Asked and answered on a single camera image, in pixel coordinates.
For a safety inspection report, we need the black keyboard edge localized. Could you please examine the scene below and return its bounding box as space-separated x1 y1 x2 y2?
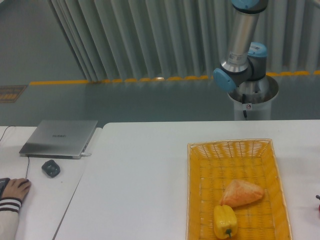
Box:
0 177 11 198

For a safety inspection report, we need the triangular orange bread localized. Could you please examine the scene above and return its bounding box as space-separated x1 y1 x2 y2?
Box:
219 179 265 208

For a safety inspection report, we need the person's hand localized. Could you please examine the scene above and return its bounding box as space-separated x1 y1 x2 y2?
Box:
0 178 32 203

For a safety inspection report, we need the white usb adapter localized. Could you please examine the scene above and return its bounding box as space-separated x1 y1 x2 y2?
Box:
81 152 92 157

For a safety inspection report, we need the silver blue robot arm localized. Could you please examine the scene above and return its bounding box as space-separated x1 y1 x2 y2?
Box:
213 0 268 92

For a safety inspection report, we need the small black tray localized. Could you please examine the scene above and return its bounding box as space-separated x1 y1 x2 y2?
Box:
41 159 61 178

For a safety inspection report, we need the silver closed laptop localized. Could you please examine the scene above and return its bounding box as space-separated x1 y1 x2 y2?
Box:
19 120 98 159

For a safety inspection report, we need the yellow woven basket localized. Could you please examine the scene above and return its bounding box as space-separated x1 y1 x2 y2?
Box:
186 139 292 240

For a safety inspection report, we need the yellow bell pepper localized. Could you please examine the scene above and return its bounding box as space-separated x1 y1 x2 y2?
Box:
213 205 238 240

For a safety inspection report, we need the striped sleeve forearm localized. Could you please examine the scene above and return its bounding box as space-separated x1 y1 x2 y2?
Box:
0 197 22 240

